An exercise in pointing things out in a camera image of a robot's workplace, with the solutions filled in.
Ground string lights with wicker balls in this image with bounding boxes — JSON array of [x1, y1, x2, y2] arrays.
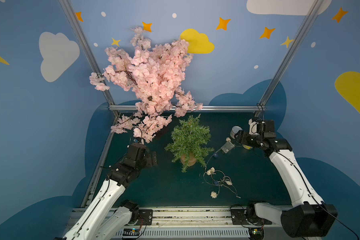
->
[[203, 137, 241, 199]]

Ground clear plastic battery box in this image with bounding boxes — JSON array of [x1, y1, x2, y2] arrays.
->
[[221, 141, 235, 154]]

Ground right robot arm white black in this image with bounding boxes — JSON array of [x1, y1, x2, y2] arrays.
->
[[235, 118, 338, 240]]

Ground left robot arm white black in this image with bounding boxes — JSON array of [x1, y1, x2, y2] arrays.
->
[[61, 143, 158, 240]]

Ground small green christmas tree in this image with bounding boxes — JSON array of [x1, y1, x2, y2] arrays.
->
[[165, 116, 214, 173]]

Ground pink cherry blossom tree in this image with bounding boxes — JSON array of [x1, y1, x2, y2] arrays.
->
[[89, 27, 203, 143]]

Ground yellow labelled tin can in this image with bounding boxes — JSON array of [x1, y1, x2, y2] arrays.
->
[[243, 145, 253, 150]]

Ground silver tin can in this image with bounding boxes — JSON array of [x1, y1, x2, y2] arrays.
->
[[230, 126, 243, 139]]

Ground left circuit board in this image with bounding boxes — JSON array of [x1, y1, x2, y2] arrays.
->
[[121, 229, 141, 240]]

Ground circuit board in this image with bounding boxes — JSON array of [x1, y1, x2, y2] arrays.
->
[[249, 229, 264, 240], [121, 229, 141, 240]]

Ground right circuit board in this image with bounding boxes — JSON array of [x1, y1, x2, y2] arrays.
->
[[249, 229, 264, 240]]

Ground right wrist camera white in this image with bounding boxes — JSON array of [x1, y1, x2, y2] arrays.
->
[[249, 118, 258, 135]]

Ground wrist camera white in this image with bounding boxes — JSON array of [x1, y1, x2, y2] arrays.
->
[[249, 118, 258, 135], [133, 127, 145, 145]]

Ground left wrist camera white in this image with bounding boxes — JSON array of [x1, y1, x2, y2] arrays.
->
[[133, 127, 145, 145]]

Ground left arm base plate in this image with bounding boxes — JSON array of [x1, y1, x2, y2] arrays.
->
[[127, 210, 153, 226]]

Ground aluminium frame rear bar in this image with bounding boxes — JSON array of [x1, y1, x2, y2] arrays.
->
[[109, 105, 267, 113]]

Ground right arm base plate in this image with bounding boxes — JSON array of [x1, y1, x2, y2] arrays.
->
[[230, 208, 272, 227]]

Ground front aluminium rail bed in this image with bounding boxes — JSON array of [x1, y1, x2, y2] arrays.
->
[[59, 206, 322, 240]]

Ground aluminium frame right post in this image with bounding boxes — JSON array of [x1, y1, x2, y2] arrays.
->
[[259, 0, 325, 107]]

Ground aluminium frame post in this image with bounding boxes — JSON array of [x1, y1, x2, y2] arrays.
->
[[58, 0, 116, 106], [259, 0, 325, 107]]

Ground aluminium frame left post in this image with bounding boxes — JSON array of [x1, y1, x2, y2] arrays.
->
[[58, 0, 116, 106]]

